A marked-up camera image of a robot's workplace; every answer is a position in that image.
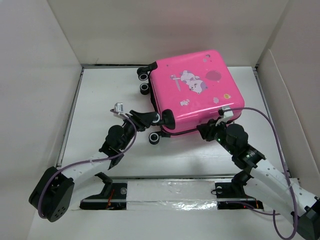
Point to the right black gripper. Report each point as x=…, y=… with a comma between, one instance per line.
x=206, y=130

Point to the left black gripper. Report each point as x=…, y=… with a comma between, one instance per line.
x=143, y=119

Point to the pink hard-shell suitcase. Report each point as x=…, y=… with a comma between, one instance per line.
x=188, y=90

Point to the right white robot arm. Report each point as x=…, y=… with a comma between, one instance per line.
x=259, y=179

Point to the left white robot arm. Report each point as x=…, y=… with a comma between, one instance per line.
x=53, y=193

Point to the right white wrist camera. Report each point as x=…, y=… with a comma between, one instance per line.
x=225, y=115

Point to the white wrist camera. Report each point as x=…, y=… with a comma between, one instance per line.
x=118, y=110
x=225, y=115

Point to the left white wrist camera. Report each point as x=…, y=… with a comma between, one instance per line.
x=118, y=110

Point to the metal base rail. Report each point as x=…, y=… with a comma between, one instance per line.
x=87, y=195

